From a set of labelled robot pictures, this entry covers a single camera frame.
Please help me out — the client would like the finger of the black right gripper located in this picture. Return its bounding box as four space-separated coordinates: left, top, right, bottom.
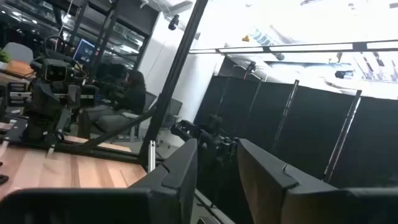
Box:
58 108 73 143
45 108 60 157

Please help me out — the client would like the blue computer monitor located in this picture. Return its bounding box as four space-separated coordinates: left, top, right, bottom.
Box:
73 39 96 65

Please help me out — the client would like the black partition panel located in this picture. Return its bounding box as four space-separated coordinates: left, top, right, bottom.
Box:
329 96 398 189
273 85 361 181
242 80 296 153
194 76 259 141

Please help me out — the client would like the silver aluminium post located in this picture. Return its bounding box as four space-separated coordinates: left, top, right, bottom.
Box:
147 139 156 174

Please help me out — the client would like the grey office chair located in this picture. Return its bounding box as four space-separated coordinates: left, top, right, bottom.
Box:
124 91 158 144

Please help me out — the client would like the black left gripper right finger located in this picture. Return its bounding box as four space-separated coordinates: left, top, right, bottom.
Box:
238 139 398 224

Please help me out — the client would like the black frame post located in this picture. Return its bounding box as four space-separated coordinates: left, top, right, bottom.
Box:
88 0 121 74
138 0 209 165

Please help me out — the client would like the person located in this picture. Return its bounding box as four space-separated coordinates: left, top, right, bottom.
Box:
77 68 147 139

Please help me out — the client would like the black table frame rail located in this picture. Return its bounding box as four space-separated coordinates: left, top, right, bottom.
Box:
0 136 162 164

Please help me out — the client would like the wooden desk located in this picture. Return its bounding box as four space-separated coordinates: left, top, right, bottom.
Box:
5 59 35 78

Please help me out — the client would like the silver partition pole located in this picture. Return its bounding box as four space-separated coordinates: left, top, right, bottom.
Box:
272 79 300 151
323 90 363 184

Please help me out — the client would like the black frame brace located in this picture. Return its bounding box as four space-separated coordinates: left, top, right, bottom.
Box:
67 107 156 153

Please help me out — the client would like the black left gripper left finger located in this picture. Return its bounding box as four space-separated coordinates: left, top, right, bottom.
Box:
0 138 198 224

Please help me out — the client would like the black ceiling camera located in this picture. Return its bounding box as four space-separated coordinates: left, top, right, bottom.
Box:
167 14 180 31

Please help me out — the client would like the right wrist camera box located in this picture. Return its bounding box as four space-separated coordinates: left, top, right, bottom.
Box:
43 58 75 83

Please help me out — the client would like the overhead light bar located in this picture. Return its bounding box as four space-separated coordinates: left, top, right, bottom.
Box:
188 39 398 55

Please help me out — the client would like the black camera stand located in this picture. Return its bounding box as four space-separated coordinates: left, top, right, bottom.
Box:
243 61 257 80

